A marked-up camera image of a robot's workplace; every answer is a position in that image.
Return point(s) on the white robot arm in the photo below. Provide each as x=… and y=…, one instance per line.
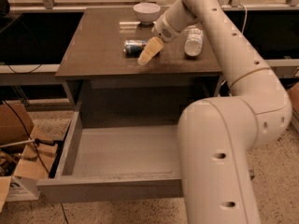
x=214, y=134

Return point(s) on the brown cardboard box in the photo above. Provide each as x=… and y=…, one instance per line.
x=22, y=166

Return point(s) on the white ceramic bowl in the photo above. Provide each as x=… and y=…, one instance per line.
x=147, y=13

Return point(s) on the white plastic bottle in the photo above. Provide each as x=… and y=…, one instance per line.
x=194, y=42

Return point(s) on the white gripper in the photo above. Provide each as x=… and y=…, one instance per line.
x=163, y=30

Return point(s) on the open grey top drawer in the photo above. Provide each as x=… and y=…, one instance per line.
x=117, y=163

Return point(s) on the blue silver redbull can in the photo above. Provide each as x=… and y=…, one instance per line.
x=134, y=47

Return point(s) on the grey drawer cabinet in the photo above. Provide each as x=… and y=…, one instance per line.
x=112, y=90

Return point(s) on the white rod tool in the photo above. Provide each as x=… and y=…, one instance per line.
x=30, y=141

